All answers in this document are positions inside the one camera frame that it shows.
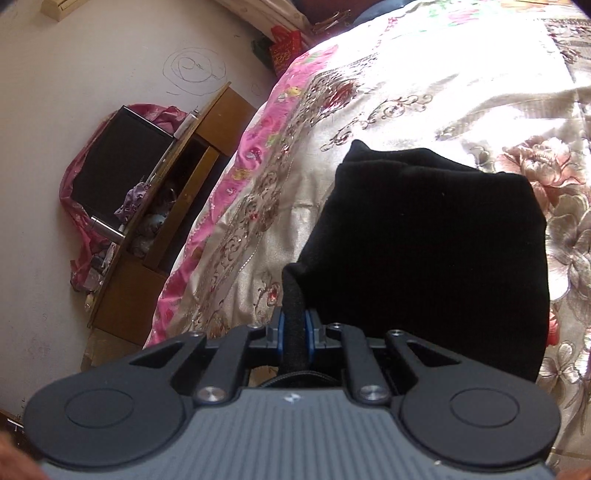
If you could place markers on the purple cloth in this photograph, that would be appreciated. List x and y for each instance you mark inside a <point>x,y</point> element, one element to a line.
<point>131,201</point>

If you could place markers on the floral satin bedspread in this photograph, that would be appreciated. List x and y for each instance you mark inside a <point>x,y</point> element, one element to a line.
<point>415,69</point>

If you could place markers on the beige patterned curtain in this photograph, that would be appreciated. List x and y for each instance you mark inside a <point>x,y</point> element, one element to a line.
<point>272,14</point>

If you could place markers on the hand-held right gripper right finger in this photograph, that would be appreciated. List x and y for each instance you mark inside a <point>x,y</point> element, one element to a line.
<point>310,341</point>

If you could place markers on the black pants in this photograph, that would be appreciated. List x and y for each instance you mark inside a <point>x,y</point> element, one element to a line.
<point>415,240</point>

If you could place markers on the wooden desk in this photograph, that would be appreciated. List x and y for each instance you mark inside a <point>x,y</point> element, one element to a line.
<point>134,300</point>

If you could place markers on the beige wall box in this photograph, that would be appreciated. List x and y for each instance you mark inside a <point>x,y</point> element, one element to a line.
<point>59,9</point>

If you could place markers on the pink cloth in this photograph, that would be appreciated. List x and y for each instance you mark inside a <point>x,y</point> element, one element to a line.
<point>76,230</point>

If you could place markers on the red gift bag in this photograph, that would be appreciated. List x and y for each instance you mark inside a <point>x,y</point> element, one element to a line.
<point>284,53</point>

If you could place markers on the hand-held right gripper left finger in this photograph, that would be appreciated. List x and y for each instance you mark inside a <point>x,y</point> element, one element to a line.
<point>278,339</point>

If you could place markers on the black monitor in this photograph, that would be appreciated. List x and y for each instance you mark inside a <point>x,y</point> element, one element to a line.
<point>120,166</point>

